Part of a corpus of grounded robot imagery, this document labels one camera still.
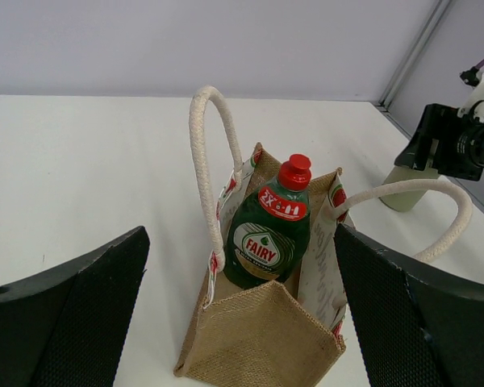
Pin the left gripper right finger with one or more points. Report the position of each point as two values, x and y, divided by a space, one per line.
416 325

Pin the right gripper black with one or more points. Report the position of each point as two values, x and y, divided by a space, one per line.
458 143

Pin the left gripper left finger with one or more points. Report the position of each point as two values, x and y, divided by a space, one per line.
67 325

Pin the burlap watermelon canvas bag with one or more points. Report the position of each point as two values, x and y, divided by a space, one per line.
278 334

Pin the green dish soap bottle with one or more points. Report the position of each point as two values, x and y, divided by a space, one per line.
270 231

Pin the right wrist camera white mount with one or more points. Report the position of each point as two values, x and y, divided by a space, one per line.
480 94

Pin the right aluminium frame post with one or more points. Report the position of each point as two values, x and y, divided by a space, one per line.
414 53

